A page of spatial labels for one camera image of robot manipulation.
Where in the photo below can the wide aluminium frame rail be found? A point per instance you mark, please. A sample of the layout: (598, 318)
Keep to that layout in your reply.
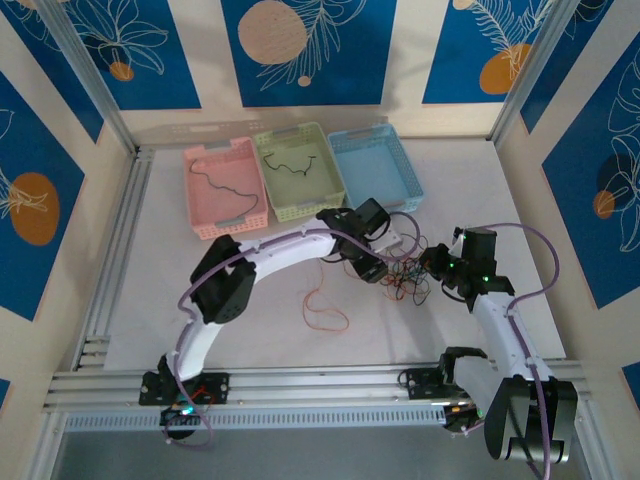
(325, 382)

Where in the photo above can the blue perforated plastic basket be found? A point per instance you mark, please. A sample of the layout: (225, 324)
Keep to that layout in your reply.
(375, 165)

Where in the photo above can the perforated grey metal strip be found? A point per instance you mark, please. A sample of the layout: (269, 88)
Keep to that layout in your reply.
(220, 126)

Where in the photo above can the blue floral wall panel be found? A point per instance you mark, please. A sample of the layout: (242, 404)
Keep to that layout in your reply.
(565, 50)
(165, 60)
(52, 65)
(350, 60)
(30, 280)
(575, 225)
(450, 50)

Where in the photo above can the aluminium table side rail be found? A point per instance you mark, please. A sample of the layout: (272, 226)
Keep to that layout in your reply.
(127, 210)

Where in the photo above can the pink perforated plastic basket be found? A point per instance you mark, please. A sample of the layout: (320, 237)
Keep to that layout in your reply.
(225, 170)

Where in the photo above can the aluminium frame post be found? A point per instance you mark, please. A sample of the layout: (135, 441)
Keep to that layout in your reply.
(85, 65)
(597, 460)
(45, 450)
(530, 65)

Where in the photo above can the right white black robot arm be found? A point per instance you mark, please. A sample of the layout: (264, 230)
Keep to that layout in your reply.
(500, 325)

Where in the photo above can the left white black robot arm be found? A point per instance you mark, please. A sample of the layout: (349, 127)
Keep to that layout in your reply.
(295, 250)

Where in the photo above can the green perforated plastic basket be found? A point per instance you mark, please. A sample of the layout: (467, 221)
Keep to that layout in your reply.
(300, 145)

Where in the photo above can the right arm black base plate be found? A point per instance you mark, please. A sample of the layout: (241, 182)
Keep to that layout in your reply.
(417, 385)

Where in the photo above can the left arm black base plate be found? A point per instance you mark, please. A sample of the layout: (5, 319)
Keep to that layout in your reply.
(217, 387)

